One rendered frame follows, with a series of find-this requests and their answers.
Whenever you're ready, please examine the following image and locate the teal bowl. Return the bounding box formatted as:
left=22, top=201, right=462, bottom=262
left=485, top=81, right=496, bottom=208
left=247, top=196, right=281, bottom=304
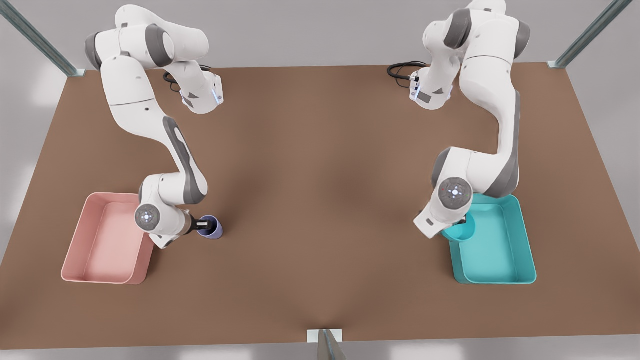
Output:
left=441, top=216, right=476, bottom=243

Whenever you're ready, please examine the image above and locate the purple cup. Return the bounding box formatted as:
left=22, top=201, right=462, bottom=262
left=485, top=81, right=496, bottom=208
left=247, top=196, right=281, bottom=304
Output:
left=196, top=215, right=224, bottom=240

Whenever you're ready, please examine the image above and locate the teal rectangular box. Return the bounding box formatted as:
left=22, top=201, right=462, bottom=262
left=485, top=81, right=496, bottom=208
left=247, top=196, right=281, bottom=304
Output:
left=448, top=193, right=537, bottom=285

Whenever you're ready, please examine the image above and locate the pink rectangular box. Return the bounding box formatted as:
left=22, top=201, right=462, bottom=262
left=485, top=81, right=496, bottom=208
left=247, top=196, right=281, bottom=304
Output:
left=61, top=192, right=155, bottom=286

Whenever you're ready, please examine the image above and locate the black cable loop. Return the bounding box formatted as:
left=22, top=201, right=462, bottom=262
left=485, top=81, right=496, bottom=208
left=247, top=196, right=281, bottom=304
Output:
left=387, top=61, right=429, bottom=80
left=163, top=65, right=213, bottom=93

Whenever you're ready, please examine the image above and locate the silver frame post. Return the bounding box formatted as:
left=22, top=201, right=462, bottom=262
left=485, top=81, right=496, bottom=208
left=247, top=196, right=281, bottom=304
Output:
left=547, top=0, right=635, bottom=69
left=0, top=0, right=86, bottom=78
left=306, top=328, right=347, bottom=360

